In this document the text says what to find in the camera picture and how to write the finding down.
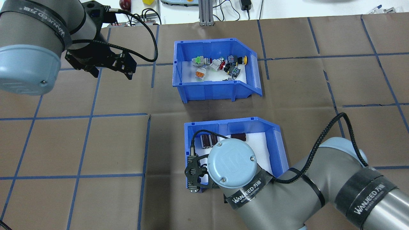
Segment yellow push button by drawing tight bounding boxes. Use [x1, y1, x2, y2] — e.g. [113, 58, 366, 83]
[227, 55, 249, 65]

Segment white pens and parts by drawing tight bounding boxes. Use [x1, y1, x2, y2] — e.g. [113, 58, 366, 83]
[367, 5, 401, 15]

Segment aluminium profile post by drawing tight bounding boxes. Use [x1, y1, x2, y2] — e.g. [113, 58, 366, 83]
[199, 0, 214, 26]

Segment blue plastic button bin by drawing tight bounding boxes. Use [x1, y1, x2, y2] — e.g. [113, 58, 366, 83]
[173, 38, 263, 104]

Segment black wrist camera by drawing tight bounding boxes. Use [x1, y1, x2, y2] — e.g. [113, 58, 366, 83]
[81, 0, 112, 27]

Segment red button white block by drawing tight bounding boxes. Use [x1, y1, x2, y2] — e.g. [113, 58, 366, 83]
[209, 57, 226, 72]

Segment black braided camera cable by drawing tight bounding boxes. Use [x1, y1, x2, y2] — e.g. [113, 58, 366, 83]
[190, 112, 369, 184]
[72, 8, 159, 63]

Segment grey teal device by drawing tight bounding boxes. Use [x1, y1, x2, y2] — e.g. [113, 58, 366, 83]
[160, 0, 199, 7]

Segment blue plastic capacitor bin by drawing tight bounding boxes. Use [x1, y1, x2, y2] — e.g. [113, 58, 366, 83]
[184, 117, 289, 194]

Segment black cable bundle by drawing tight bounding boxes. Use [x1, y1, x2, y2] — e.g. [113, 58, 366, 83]
[128, 8, 162, 26]

